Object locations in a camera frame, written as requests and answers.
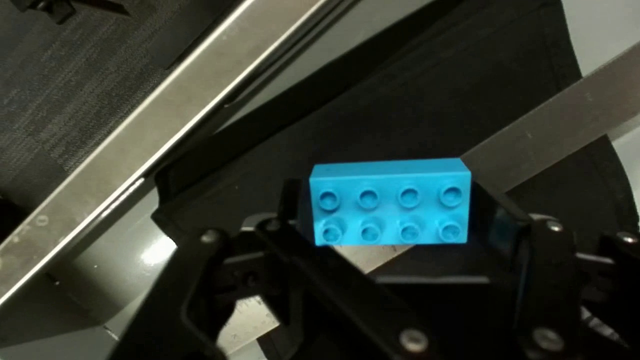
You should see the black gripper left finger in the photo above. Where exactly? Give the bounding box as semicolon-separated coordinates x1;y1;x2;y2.
109;181;308;360

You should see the blue toy building brick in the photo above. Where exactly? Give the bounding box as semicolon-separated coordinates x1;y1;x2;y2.
308;159;472;247

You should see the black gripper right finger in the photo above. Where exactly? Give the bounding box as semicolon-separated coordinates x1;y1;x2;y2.
472;182;640;360

